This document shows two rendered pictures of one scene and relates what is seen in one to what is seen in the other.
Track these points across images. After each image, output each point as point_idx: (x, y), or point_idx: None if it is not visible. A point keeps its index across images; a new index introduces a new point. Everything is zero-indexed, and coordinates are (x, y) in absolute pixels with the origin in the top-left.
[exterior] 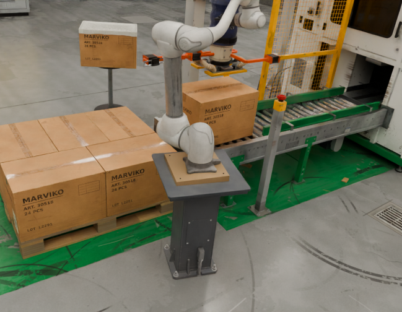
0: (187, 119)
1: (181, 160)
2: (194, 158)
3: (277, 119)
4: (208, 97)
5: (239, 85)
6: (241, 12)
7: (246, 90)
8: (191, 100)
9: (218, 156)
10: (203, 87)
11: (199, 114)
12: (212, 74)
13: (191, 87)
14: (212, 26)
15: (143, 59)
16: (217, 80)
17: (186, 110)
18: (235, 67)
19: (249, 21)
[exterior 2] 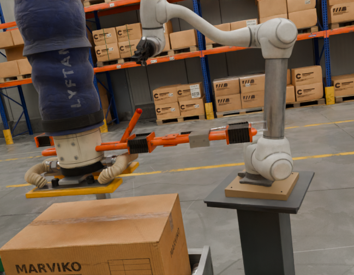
0: (180, 249)
1: (273, 185)
2: None
3: None
4: (148, 201)
5: (49, 218)
6: (150, 37)
7: (66, 206)
8: (174, 209)
9: (221, 193)
10: (112, 223)
11: (181, 213)
12: (137, 161)
13: (132, 226)
14: (94, 91)
15: (256, 129)
16: (51, 238)
17: (176, 239)
18: None
19: (165, 42)
